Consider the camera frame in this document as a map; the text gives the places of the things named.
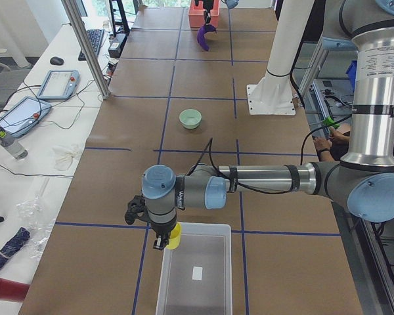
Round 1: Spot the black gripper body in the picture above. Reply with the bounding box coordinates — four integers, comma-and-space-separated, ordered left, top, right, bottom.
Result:
150, 216, 177, 241
202, 0, 214, 12

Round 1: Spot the yellow plastic cup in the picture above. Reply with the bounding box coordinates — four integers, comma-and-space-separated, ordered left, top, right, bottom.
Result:
166, 222, 182, 250

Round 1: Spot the purple cloth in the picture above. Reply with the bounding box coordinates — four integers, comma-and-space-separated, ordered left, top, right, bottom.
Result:
197, 24, 217, 51

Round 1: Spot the light green bowl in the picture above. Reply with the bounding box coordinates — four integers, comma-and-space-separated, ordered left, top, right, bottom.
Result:
179, 109, 202, 129

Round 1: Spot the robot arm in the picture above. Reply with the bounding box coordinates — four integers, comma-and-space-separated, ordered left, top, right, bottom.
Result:
135, 1, 343, 253

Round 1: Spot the black box device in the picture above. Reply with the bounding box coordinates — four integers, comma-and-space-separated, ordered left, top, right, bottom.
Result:
108, 33, 127, 58

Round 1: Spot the pink plastic bin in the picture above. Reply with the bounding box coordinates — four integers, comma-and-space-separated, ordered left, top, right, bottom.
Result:
188, 0, 220, 28

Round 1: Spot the clear plastic bin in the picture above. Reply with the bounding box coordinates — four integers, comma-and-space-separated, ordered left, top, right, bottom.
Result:
156, 222, 232, 314

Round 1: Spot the black keyboard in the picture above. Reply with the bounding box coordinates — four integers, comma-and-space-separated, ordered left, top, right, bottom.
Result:
86, 29, 105, 56

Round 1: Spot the crumpled white cloth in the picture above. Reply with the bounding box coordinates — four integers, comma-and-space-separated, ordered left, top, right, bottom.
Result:
53, 144, 82, 171

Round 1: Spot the folded dark blue umbrella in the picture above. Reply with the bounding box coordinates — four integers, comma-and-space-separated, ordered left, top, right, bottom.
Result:
0, 227, 30, 270

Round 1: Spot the blue storage bin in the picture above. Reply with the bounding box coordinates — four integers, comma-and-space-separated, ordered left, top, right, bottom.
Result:
345, 60, 357, 91

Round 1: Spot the black computer mouse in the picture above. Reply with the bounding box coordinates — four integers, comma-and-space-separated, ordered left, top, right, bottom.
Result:
49, 56, 64, 66

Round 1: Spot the far teach pendant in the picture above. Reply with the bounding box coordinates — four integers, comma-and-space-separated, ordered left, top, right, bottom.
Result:
37, 70, 79, 102

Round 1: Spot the teach pendant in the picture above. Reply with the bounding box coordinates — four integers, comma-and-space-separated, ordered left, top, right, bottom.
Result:
37, 70, 79, 102
0, 96, 52, 138

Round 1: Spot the red cylinder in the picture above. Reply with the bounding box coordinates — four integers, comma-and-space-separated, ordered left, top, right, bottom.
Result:
0, 278, 30, 303

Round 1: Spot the near teach pendant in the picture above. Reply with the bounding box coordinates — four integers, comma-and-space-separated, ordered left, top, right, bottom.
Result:
0, 96, 52, 138

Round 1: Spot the seated person in black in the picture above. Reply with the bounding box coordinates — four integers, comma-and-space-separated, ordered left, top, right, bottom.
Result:
312, 121, 394, 184

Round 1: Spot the clear water bottle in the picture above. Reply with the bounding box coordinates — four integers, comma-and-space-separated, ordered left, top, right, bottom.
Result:
0, 126, 28, 159

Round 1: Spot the black camera cable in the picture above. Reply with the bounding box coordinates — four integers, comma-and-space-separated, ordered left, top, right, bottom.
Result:
186, 114, 365, 195

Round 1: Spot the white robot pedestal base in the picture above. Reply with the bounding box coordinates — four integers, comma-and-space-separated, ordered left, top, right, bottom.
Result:
247, 0, 314, 116

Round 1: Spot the aluminium frame post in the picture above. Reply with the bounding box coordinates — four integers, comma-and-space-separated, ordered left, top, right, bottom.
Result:
61, 0, 110, 100

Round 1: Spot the green handled tool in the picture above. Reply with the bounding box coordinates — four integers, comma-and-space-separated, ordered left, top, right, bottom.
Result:
322, 117, 339, 129

